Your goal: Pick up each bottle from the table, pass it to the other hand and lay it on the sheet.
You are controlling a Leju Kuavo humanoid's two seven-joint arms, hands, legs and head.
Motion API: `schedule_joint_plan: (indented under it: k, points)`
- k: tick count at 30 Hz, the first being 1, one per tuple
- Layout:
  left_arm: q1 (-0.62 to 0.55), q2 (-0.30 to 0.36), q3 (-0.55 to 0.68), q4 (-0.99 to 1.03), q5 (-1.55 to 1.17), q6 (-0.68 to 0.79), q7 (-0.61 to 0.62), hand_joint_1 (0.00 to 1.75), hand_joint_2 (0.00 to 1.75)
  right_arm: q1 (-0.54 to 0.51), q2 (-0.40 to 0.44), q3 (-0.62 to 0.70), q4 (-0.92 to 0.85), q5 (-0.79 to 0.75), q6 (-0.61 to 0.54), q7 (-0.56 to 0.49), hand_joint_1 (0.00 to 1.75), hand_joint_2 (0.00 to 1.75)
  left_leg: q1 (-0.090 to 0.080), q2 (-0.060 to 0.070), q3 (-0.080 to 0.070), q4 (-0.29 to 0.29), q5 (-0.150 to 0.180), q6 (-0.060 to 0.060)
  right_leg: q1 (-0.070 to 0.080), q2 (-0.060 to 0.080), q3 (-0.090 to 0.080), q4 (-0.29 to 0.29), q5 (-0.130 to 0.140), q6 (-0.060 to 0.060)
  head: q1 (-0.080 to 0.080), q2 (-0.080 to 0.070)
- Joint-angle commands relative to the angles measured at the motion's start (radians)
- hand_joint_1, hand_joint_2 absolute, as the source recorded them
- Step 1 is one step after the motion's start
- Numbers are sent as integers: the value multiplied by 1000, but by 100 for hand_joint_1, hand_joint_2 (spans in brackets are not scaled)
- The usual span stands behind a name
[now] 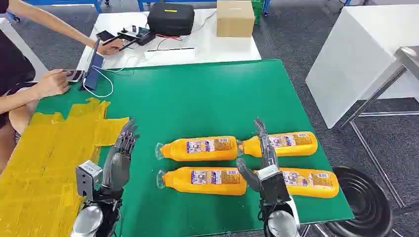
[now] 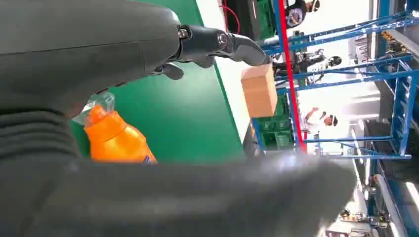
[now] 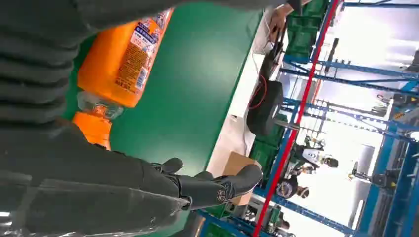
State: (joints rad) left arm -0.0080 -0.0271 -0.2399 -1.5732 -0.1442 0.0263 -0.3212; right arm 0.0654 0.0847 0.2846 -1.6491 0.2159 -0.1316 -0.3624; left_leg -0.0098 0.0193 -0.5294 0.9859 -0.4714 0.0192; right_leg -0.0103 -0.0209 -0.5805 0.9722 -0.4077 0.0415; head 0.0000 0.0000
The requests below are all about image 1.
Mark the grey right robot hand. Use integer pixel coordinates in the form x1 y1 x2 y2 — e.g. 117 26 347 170
235 117 280 193

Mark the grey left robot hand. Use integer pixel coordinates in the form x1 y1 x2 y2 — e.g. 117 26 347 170
101 118 141 197

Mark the orange drink bottle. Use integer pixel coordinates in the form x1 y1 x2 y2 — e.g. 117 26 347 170
240 131 319 158
253 167 340 199
155 135 242 162
156 166 248 197

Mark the yellow sheet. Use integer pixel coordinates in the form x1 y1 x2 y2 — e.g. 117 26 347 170
0 97 130 237

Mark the green mat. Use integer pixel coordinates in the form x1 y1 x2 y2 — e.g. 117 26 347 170
34 59 355 237

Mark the dark blue tablet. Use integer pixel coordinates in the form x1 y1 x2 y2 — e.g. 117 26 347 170
79 39 105 91

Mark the smartphone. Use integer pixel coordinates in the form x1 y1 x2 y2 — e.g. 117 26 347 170
63 69 84 83

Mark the person's right hand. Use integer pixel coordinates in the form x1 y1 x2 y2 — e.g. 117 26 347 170
39 69 72 98

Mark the person's hand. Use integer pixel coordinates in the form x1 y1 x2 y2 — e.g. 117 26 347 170
39 69 72 98
96 38 125 56

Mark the black round stool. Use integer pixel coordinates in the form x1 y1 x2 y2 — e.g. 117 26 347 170
322 165 395 237

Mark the white cabinet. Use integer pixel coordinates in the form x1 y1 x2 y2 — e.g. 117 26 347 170
304 3 419 129

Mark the person's left hand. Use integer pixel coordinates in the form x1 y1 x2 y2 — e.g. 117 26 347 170
96 38 125 56

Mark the cardboard box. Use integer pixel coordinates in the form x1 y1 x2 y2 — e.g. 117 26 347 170
216 0 255 38

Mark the black handheld controller device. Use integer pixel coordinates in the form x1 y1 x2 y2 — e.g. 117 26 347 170
96 25 157 52

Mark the green plastic crate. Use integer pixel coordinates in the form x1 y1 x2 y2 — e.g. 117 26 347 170
251 0 265 26

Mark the person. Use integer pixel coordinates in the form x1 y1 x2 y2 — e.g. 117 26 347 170
0 0 41 174

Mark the black carrying case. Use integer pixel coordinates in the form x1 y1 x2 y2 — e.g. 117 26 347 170
147 2 196 37

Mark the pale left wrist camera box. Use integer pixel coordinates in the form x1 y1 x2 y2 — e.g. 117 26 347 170
75 159 104 199

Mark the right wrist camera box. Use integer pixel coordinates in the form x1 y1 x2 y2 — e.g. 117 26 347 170
256 165 292 206

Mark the white cable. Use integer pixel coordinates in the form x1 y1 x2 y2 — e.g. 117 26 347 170
82 55 140 99

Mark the red cable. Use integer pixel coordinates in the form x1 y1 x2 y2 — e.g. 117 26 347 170
155 33 183 42

